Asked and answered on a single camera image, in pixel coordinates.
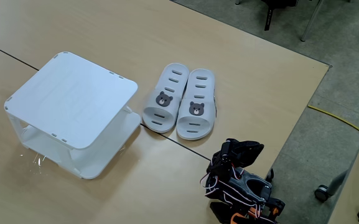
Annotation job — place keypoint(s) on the small black caster wheel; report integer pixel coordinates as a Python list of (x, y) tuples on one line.
[(269, 176)]

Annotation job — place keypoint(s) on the black chair part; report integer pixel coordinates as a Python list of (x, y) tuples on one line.
[(268, 18)]

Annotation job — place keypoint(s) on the white bear slipper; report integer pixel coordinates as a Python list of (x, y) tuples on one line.
[(154, 109), (185, 116)]

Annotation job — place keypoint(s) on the white two-tier plastic box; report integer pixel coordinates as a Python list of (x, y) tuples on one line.
[(73, 99)]

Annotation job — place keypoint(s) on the metal chair leg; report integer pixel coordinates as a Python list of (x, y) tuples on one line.
[(311, 20), (238, 2)]

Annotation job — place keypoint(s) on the grey table leg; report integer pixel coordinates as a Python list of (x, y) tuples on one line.
[(338, 183)]

